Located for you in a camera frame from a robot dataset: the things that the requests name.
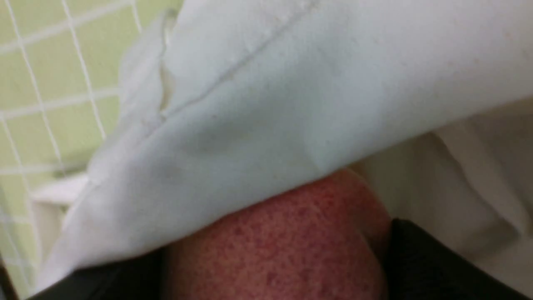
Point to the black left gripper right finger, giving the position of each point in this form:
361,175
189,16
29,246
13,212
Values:
422,268

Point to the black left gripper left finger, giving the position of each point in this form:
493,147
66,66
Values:
137,279

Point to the pink peach fruit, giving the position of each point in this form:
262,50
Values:
322,241

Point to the white cloth tote bag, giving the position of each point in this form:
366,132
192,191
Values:
228,103

